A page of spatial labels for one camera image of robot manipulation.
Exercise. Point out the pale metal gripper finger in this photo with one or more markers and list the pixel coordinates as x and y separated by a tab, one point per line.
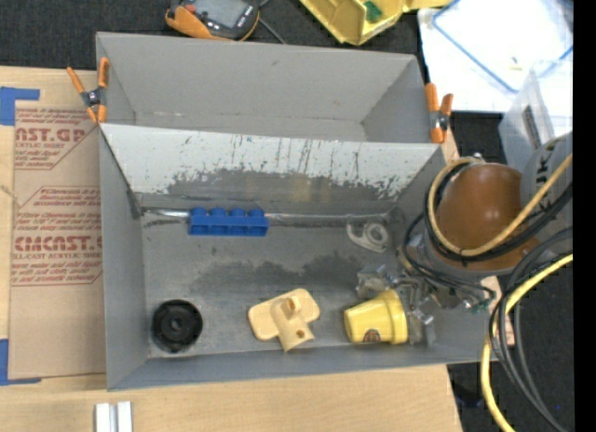
423	327
371	282

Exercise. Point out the blue studded toy block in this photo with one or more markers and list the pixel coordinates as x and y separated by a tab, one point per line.
228	224

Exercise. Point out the brown cardboard board red print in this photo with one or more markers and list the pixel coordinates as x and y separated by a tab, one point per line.
56	216

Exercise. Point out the grey metal bin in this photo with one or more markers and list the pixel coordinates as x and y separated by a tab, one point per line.
288	276

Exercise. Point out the yellow plastic cup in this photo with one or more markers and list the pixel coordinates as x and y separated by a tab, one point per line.
375	318

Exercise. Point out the cream plastic bracket piece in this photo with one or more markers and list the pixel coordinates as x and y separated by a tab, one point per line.
284	316

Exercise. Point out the black round rubber part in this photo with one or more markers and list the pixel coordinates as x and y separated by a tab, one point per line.
177	326

